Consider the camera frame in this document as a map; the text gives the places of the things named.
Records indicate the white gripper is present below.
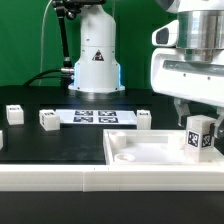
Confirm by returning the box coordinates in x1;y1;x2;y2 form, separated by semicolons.
150;20;224;139

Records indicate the white square tabletop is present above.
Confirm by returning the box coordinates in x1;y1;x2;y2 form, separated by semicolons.
103;129;224;165

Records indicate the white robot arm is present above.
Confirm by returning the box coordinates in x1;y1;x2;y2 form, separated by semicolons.
69;0;224;138

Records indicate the white marker tag sheet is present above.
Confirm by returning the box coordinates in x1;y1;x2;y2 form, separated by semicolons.
56;109;137;125

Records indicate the black base cable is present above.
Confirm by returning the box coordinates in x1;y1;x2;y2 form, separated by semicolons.
22;68;75;88

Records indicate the black camera stand pole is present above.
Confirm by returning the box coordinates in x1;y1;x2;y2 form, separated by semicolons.
52;0;106;88

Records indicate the grey hanging cable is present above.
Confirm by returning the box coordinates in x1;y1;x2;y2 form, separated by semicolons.
38;0;54;87

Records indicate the white front fence wall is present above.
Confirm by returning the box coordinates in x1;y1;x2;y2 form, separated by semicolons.
0;165;224;192

